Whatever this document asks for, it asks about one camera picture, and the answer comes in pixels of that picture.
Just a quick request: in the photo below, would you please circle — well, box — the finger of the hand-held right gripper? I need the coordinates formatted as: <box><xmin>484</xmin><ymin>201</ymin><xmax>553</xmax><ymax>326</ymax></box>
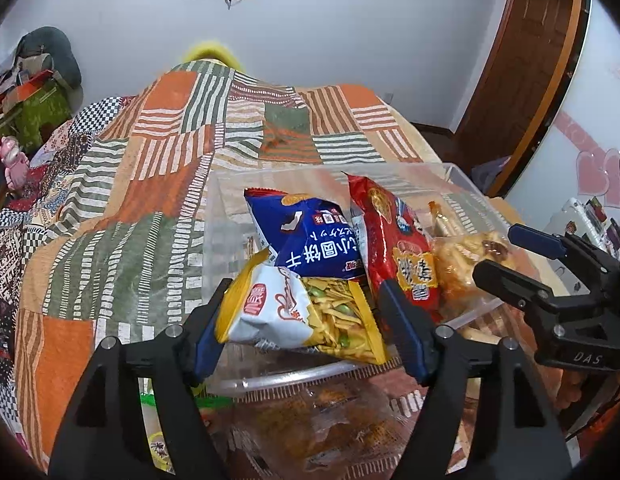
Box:
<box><xmin>472</xmin><ymin>258</ymin><xmax>607</xmax><ymax>327</ymax></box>
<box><xmin>507</xmin><ymin>224</ymin><xmax>620</xmax><ymax>292</ymax></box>

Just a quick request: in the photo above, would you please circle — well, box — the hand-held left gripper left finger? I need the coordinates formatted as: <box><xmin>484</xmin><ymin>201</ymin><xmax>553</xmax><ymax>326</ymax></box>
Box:
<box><xmin>47</xmin><ymin>277</ymin><xmax>234</xmax><ymax>480</ymax></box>

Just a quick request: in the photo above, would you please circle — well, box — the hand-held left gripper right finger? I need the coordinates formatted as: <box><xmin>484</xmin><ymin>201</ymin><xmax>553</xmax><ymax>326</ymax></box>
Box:
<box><xmin>377</xmin><ymin>279</ymin><xmax>573</xmax><ymax>480</ymax></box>

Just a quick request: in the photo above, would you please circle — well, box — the clear fried snack packet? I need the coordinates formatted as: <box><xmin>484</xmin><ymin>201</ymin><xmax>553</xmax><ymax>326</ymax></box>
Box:
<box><xmin>427</xmin><ymin>200</ymin><xmax>519</xmax><ymax>307</ymax></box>

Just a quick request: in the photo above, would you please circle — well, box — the yellow white snack packet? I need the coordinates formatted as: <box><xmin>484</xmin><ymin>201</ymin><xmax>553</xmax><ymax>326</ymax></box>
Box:
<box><xmin>214</xmin><ymin>248</ymin><xmax>391</xmax><ymax>366</ymax></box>

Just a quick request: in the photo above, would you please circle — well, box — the red snack packet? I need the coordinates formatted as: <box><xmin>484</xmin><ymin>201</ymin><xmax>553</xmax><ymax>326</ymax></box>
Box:
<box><xmin>342</xmin><ymin>172</ymin><xmax>441</xmax><ymax>324</ymax></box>

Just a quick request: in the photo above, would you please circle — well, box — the clear plastic storage bin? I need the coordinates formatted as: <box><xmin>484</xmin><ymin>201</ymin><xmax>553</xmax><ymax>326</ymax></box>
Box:
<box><xmin>202</xmin><ymin>160</ymin><xmax>522</xmax><ymax>397</ymax></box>

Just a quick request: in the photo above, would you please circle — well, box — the blue snack packet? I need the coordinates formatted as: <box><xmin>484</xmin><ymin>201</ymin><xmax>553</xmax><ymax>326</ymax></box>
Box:
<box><xmin>243</xmin><ymin>187</ymin><xmax>366</xmax><ymax>281</ymax></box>

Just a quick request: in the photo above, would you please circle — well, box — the white appliance with stickers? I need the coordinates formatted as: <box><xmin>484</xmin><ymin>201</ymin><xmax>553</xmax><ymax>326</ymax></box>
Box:
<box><xmin>544</xmin><ymin>195</ymin><xmax>620</xmax><ymax>263</ymax></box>

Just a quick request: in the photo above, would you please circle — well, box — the purple cloth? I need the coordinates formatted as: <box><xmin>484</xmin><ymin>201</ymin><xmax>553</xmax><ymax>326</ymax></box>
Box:
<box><xmin>472</xmin><ymin>156</ymin><xmax>514</xmax><ymax>194</ymax></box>

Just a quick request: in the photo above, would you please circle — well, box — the clear bread rolls packet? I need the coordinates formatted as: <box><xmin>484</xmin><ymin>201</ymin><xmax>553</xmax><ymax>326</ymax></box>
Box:
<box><xmin>224</xmin><ymin>375</ymin><xmax>422</xmax><ymax>472</ymax></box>

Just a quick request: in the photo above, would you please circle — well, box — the brown wooden door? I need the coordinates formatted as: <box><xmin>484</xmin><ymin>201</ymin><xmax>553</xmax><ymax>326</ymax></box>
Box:
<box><xmin>455</xmin><ymin>0</ymin><xmax>591</xmax><ymax>173</ymax></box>

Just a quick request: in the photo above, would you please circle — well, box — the checkered patterned blanket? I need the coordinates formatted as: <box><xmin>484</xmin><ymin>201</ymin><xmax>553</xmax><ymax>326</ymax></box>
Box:
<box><xmin>0</xmin><ymin>95</ymin><xmax>141</xmax><ymax>428</ymax></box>

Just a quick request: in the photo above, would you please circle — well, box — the orange green patchwork blanket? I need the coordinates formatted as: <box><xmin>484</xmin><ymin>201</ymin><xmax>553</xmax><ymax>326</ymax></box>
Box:
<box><xmin>15</xmin><ymin>59</ymin><xmax>541</xmax><ymax>480</ymax></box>

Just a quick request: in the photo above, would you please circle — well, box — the pink plush toy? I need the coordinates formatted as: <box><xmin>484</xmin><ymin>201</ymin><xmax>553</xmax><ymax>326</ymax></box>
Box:
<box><xmin>1</xmin><ymin>136</ymin><xmax>31</xmax><ymax>191</ymax></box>

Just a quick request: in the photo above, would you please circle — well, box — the green patterned box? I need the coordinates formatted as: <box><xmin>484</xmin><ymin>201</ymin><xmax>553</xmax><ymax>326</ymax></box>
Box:
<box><xmin>9</xmin><ymin>80</ymin><xmax>74</xmax><ymax>149</ymax></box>

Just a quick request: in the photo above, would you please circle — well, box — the orange red cardboard box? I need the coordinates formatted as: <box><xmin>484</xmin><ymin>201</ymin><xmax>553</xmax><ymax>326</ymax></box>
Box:
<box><xmin>14</xmin><ymin>71</ymin><xmax>62</xmax><ymax>99</ymax></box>

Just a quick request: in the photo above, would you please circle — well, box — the grey long pillow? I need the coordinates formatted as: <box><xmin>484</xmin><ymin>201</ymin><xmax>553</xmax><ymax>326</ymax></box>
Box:
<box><xmin>15</xmin><ymin>26</ymin><xmax>84</xmax><ymax>89</ymax></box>

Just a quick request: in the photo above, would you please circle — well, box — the pink heart wall sticker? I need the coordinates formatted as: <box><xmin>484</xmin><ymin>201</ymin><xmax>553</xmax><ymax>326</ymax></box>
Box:
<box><xmin>574</xmin><ymin>149</ymin><xmax>620</xmax><ymax>197</ymax></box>

